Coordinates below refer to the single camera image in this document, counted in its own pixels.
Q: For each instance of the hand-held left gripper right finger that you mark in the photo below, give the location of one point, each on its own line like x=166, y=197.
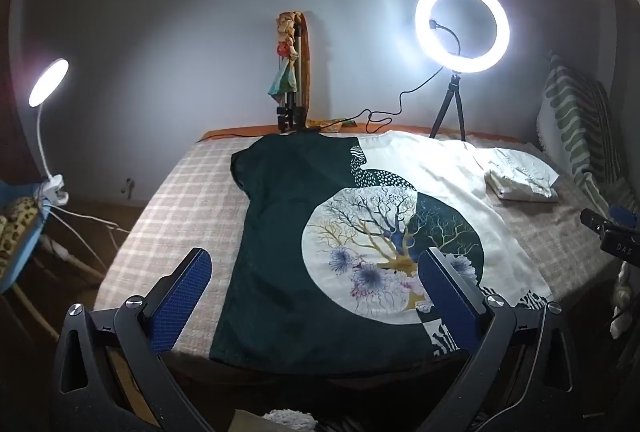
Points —
x=450, y=297

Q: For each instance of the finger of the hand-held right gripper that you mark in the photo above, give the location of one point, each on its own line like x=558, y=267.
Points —
x=622, y=215
x=594, y=219

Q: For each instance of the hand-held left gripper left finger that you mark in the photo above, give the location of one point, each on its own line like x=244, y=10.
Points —
x=185, y=297

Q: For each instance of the green white tree print t-shirt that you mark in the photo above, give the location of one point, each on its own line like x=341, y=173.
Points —
x=280, y=237

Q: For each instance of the person's right forearm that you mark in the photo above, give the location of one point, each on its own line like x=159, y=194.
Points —
x=622, y=302

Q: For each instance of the dark striped pillow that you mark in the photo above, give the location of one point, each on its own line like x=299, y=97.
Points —
x=612, y=137

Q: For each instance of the beige checkered blanket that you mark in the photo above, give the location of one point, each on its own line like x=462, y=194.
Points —
x=180, y=212

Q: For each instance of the folded white cloth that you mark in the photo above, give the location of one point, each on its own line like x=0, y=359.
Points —
x=520, y=177

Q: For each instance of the green white patterned pillow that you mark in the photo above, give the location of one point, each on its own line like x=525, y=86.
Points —
x=570, y=112

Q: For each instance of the white fluffy cloth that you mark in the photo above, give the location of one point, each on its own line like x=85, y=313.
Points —
x=292, y=419

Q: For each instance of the leopard print cloth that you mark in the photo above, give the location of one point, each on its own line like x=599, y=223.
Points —
x=17, y=227

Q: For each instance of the yellow green flat packet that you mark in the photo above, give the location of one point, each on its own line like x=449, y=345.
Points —
x=332, y=124

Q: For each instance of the colourful hanging cloth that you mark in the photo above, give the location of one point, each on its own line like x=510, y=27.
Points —
x=284, y=82

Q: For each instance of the white clip desk lamp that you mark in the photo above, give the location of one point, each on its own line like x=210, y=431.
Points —
x=47, y=82

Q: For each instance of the silver folded tripod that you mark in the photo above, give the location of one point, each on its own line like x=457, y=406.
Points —
x=298, y=62

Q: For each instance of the small dark wall fitting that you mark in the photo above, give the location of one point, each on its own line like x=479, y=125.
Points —
x=129, y=187

